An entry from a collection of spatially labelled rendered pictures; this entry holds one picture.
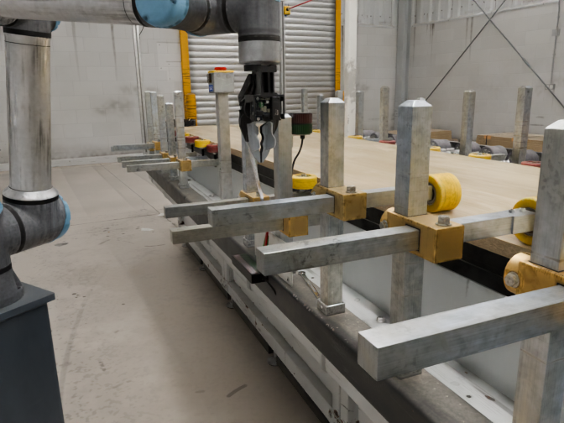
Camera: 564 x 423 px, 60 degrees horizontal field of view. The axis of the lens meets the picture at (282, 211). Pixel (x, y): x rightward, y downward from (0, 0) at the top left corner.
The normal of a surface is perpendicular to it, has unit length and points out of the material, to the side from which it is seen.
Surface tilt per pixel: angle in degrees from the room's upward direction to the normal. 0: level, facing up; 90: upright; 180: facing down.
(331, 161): 90
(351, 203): 90
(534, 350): 90
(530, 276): 90
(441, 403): 0
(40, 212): 99
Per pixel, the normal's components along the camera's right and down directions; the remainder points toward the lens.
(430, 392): -0.02, -0.97
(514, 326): 0.39, 0.22
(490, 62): -0.88, 0.13
